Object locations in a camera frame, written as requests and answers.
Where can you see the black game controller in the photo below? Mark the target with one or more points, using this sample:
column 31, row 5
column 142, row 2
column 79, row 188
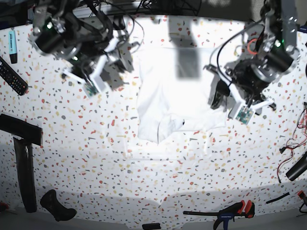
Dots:
column 50, row 202

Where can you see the white T-shirt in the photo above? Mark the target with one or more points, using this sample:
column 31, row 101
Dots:
column 175, row 93

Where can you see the blue highlighter pen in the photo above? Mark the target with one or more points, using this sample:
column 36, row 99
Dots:
column 12, row 47

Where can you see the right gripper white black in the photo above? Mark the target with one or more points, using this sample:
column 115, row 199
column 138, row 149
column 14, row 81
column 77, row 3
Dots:
column 106, row 72

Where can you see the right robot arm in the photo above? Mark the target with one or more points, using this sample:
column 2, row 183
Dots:
column 58, row 32

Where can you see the black cylinder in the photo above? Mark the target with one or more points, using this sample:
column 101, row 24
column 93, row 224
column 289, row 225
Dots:
column 297, row 169

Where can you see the black remote control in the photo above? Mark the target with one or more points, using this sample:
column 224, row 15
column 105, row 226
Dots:
column 12, row 78

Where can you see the small red black connector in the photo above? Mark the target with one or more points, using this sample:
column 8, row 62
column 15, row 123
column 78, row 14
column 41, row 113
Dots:
column 301, row 194

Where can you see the terrazzo pattern tablecloth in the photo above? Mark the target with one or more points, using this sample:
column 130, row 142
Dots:
column 91, row 155

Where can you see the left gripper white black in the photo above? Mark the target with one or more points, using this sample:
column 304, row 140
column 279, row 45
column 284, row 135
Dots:
column 246, row 102

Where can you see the black and red bar clamp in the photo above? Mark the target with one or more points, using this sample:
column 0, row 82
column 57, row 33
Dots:
column 239, row 209

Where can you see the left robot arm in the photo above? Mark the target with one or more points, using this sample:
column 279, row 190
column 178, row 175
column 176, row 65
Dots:
column 276, row 54

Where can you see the small black box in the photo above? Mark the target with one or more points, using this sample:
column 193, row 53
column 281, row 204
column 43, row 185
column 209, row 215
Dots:
column 151, row 226

